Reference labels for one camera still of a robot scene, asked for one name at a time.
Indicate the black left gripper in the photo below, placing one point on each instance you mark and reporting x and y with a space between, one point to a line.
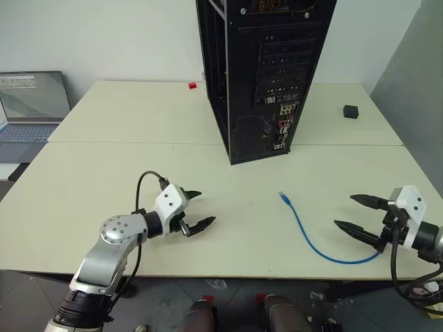
178 219

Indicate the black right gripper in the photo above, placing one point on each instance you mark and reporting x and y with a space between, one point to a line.
399 230

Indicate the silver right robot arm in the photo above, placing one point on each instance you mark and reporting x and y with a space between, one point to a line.
427 238

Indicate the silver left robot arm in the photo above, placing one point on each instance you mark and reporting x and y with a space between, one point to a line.
104 256

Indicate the crumpled grey scrap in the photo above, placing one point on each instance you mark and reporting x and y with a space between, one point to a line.
216 283

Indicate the dark rounded shape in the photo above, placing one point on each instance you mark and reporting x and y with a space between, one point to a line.
285 313
200 316

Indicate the small black box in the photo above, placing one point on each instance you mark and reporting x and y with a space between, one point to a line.
351 111

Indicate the small red block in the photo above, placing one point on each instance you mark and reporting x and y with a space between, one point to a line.
191 86

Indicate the grey partition panel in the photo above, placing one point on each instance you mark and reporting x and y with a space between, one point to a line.
415 103

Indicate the black computer tower case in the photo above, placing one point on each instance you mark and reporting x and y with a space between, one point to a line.
242 69

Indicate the grey open laptop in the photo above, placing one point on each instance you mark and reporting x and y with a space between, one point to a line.
31 100

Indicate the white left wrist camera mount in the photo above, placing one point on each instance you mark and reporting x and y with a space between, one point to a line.
169 202

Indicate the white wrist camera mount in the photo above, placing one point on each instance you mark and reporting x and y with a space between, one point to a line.
169 202
413 207

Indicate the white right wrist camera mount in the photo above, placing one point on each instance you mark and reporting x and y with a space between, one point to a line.
413 207

